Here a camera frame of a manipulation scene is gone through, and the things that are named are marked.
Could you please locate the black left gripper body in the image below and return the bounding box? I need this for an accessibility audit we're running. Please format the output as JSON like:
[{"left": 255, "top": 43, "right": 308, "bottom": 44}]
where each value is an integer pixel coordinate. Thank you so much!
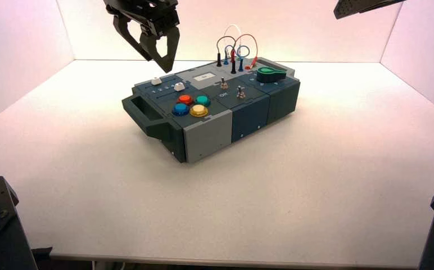
[{"left": 103, "top": 0, "right": 181, "bottom": 38}]

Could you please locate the blue round push button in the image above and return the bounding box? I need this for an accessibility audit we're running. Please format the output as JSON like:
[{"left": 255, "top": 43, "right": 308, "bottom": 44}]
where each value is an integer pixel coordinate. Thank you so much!
[{"left": 171, "top": 103, "right": 190, "bottom": 117}]

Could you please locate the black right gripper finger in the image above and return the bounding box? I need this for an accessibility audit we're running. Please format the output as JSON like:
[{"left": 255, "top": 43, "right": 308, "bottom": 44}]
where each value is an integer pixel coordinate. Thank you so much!
[{"left": 333, "top": 0, "right": 406, "bottom": 20}]

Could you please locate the green black rotary knob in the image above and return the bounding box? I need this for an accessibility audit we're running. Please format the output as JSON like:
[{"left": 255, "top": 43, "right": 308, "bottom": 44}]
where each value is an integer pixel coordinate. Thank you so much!
[{"left": 256, "top": 66, "right": 287, "bottom": 84}]

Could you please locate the white jumper wire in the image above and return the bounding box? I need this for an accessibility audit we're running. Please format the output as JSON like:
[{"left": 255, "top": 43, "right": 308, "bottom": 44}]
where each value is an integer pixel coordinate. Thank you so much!
[{"left": 224, "top": 24, "right": 242, "bottom": 38}]

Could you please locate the brown jumper wire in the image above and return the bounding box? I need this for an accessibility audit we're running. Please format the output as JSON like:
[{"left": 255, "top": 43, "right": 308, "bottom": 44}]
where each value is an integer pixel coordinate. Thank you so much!
[{"left": 216, "top": 35, "right": 237, "bottom": 55}]

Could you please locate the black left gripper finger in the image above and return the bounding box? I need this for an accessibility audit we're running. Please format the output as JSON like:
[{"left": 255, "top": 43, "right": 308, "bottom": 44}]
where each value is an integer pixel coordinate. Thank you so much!
[
  {"left": 139, "top": 26, "right": 181, "bottom": 74},
  {"left": 113, "top": 15, "right": 155, "bottom": 62}
]

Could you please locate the blue jumper wire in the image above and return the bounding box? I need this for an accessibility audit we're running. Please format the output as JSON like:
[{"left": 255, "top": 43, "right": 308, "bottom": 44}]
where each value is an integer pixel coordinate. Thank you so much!
[{"left": 224, "top": 44, "right": 251, "bottom": 61}]

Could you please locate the dark teal grey control box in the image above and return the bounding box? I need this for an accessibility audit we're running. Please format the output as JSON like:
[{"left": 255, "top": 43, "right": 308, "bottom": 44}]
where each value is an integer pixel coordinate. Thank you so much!
[{"left": 121, "top": 57, "right": 301, "bottom": 164}]

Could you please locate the yellow round push button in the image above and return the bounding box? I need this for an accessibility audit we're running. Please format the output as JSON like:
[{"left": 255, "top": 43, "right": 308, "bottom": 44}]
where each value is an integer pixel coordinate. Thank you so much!
[{"left": 189, "top": 104, "right": 209, "bottom": 118}]

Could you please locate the red jumper wire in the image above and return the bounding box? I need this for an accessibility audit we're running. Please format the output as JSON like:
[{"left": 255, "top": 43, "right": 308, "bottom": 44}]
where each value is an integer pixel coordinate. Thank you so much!
[{"left": 233, "top": 34, "right": 259, "bottom": 61}]

